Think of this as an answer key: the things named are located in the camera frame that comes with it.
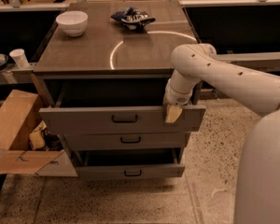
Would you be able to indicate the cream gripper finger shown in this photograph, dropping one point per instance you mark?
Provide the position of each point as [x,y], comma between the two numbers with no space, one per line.
[173,112]

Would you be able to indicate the grey top drawer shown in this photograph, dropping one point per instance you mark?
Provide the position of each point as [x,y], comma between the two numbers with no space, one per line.
[123,119]

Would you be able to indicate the grey drawer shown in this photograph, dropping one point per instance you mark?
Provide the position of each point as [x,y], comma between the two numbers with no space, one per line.
[123,119]
[126,141]
[129,164]

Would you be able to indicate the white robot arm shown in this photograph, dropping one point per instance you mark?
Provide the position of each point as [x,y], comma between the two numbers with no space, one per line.
[257,199]

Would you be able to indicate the grey bottom drawer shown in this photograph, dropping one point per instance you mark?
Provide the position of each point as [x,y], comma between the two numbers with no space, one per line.
[129,164]

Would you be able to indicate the grey drawer cabinet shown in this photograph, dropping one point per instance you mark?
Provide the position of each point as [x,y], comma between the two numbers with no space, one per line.
[110,65]

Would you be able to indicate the grey middle drawer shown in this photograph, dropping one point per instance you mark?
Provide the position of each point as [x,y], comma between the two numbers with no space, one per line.
[126,141]

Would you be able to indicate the open cardboard box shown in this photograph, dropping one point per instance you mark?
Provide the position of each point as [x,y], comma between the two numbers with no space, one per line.
[23,148]

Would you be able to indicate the blue crumpled snack bag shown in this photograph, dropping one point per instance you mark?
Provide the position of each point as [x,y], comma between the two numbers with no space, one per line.
[133,18]

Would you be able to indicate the white ceramic bowl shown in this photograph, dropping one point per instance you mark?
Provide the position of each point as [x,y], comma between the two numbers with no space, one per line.
[73,23]

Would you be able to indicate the items inside cardboard box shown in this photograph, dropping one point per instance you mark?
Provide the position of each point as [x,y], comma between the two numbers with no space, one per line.
[43,139]

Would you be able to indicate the white paper cup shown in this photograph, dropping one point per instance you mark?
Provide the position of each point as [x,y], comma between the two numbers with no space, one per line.
[18,55]

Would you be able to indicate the metal shelf rail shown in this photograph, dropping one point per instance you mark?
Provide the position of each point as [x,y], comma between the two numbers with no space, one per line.
[264,61]

